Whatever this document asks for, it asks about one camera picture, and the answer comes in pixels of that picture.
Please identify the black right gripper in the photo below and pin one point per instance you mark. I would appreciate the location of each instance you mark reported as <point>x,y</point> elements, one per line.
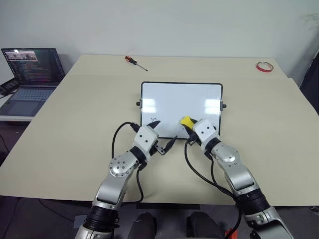
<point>192,140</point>

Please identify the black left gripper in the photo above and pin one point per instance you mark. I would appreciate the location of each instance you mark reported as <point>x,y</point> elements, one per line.
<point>157,147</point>

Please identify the yellow sponge eraser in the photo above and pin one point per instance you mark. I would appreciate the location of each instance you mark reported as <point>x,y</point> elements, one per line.
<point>187,121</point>

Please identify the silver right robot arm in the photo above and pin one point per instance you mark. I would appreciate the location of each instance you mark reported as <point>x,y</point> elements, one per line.
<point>239,176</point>

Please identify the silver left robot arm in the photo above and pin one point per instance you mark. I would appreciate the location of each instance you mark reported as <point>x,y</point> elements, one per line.
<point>109,186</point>

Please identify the black framed whiteboard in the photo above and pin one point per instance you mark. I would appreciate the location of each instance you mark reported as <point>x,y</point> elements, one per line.
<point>174,104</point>

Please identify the dark rounded shape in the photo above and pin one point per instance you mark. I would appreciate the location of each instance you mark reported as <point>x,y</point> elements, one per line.
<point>204,225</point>
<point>145,225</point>

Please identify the red tape roll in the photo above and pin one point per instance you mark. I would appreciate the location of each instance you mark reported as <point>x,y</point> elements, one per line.
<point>264,66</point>

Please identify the orange plastic piece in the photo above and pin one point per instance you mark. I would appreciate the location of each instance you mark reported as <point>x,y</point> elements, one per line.
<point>231,234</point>

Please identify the black chair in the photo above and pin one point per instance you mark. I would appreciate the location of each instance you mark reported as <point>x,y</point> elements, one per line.
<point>311,79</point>

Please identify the open grey laptop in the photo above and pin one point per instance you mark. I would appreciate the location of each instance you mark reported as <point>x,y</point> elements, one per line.
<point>32,74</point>

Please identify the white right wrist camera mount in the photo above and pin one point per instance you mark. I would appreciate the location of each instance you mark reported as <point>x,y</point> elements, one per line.
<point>205,130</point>

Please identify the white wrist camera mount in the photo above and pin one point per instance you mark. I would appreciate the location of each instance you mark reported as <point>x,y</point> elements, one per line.
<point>145,139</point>
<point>205,130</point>

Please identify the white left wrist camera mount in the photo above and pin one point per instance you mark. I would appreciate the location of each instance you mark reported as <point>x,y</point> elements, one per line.
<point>145,139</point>

